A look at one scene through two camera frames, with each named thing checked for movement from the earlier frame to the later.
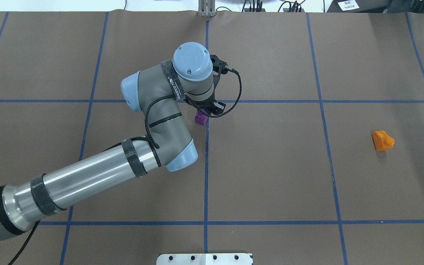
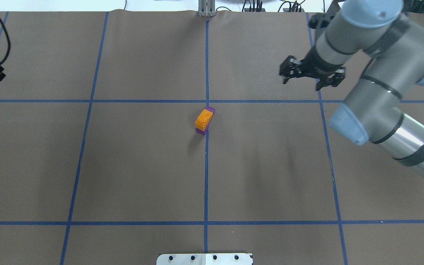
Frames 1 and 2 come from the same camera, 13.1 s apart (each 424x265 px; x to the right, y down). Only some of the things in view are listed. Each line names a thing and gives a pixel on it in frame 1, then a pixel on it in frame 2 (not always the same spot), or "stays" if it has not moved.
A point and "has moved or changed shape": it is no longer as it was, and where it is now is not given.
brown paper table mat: [332, 149] stays
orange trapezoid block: [382, 141] has moved or changed shape
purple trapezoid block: [201, 117] to [204, 133]
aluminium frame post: [206, 8] stays
